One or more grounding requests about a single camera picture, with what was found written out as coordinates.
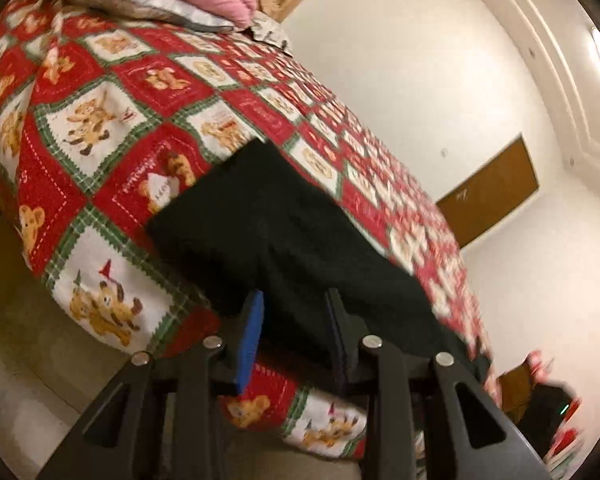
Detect grey pillow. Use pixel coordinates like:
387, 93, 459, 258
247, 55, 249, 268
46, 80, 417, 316
87, 0, 237, 35

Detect pile of red white packages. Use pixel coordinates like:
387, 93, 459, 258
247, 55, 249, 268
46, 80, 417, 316
525, 349, 557, 386

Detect black pants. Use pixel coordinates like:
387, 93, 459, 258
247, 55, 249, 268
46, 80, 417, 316
145, 139, 492, 382

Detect brown wooden door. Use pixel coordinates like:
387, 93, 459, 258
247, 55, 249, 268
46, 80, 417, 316
436, 132, 540, 249

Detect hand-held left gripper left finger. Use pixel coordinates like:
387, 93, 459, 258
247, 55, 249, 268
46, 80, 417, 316
35, 289, 266, 480

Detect patterned white pillow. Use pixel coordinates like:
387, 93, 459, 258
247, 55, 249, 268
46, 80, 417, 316
249, 12, 294, 57

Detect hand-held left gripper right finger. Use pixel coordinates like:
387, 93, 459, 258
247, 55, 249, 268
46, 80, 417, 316
325, 287, 552, 480

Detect red checkered bear print blanket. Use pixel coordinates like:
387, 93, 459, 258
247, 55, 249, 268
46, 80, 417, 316
0, 0, 503, 462

